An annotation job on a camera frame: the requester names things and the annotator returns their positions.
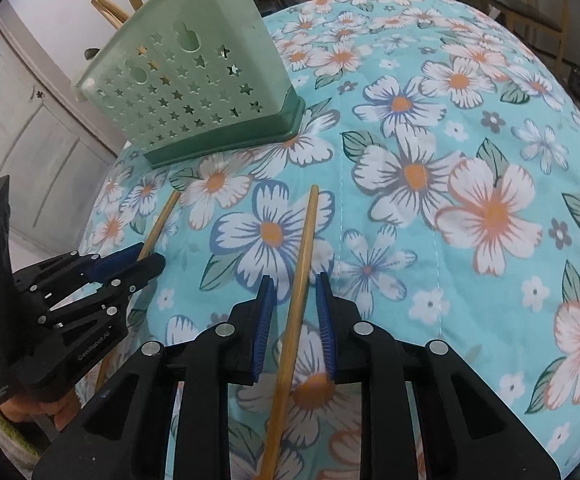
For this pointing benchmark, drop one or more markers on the floral turquoise blanket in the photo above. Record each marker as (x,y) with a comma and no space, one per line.
(420,260)

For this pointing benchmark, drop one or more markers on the brown wooden chopstick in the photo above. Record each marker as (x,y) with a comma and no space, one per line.
(300,270)
(162,220)

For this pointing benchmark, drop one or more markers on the wooden chair with black seat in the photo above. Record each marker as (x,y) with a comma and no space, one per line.
(530,12)

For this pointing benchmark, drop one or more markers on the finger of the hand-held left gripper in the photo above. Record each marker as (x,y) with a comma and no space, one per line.
(147,270)
(117,262)

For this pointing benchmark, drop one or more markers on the green perforated utensil holder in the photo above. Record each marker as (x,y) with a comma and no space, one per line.
(229,15)

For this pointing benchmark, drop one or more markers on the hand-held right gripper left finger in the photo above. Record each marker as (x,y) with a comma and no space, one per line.
(265,320)

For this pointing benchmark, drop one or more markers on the white panelled door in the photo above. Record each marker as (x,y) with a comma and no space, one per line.
(29,135)

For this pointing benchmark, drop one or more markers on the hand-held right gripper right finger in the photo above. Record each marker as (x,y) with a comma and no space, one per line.
(326,320)

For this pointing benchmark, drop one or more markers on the grey metal spoon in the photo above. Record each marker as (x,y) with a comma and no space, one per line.
(92,53)

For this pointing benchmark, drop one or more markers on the person's left hand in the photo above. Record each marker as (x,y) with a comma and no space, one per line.
(52,412)

